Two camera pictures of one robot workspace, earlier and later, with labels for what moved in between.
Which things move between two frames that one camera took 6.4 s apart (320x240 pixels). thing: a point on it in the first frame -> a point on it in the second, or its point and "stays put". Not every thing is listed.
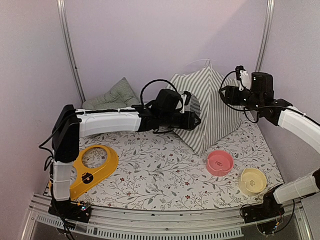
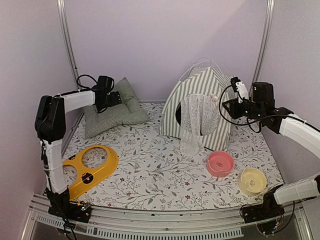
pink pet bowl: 219,163 stays put
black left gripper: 188,121 -> 116,100
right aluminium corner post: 269,17 stays put
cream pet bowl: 253,181 stays put
